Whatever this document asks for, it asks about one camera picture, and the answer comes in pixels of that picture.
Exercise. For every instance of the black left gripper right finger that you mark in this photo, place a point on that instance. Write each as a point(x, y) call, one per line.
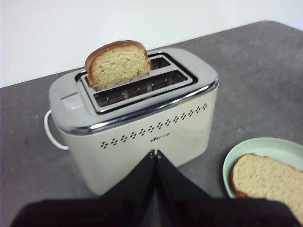
point(213, 212)

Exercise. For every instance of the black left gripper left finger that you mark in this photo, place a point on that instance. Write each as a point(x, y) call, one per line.
point(94, 212)

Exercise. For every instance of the large toast bread slice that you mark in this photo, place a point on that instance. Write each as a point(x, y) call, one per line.
point(267, 179)

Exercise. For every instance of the pale green round plate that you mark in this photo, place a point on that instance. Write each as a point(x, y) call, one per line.
point(265, 147)

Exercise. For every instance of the cream two-slot toaster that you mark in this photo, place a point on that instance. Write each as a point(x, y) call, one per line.
point(142, 132)

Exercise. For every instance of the small toast bread slice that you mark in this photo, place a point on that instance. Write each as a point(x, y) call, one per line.
point(118, 66)

